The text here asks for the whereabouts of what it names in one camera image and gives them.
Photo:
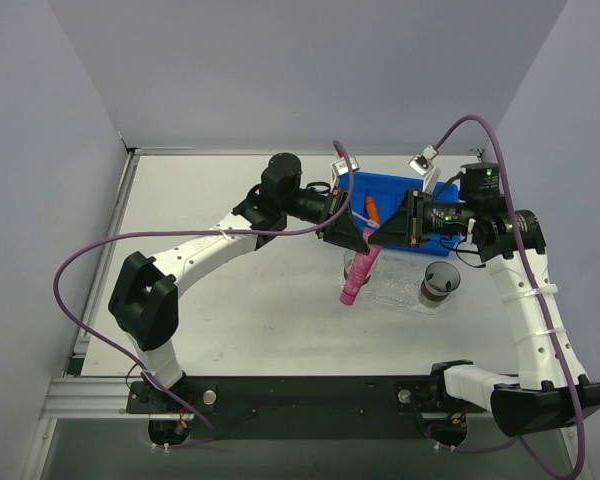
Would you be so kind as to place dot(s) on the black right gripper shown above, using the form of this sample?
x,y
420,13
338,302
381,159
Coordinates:
x,y
415,218

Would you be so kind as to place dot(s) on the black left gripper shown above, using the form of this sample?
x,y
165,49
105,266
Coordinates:
x,y
336,215

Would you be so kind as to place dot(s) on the orange toothpaste tube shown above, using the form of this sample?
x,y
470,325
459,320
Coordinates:
x,y
371,210

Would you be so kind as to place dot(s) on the pink toothpaste tube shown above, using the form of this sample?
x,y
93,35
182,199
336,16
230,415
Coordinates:
x,y
357,274

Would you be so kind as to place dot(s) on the clear textured acrylic stand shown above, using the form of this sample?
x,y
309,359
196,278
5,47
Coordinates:
x,y
398,281

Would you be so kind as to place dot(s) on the blue tinted cup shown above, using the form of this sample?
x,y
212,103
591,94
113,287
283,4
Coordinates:
x,y
440,280

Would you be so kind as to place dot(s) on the clear cup brown band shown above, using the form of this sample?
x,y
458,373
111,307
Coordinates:
x,y
348,260

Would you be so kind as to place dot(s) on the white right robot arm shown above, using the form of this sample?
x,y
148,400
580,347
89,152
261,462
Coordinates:
x,y
551,381

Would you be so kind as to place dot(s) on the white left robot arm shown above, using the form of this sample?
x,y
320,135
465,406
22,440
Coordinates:
x,y
145,298

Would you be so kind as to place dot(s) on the pink toothbrush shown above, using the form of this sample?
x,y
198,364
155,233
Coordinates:
x,y
368,222

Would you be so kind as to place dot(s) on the clear textured oval tray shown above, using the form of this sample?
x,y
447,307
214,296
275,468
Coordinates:
x,y
368,294

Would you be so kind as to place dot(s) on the blue plastic divided bin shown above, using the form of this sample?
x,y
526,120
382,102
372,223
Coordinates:
x,y
388,192

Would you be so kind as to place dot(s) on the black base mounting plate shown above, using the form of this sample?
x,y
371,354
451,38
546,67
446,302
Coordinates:
x,y
295,408

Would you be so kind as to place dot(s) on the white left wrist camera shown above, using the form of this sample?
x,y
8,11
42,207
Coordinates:
x,y
340,167

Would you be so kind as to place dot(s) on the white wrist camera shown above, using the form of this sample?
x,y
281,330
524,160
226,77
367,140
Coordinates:
x,y
423,164
340,167

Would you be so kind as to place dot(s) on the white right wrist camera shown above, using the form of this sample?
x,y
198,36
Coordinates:
x,y
423,164

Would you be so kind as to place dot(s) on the aluminium frame rail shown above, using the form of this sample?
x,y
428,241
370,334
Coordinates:
x,y
87,398

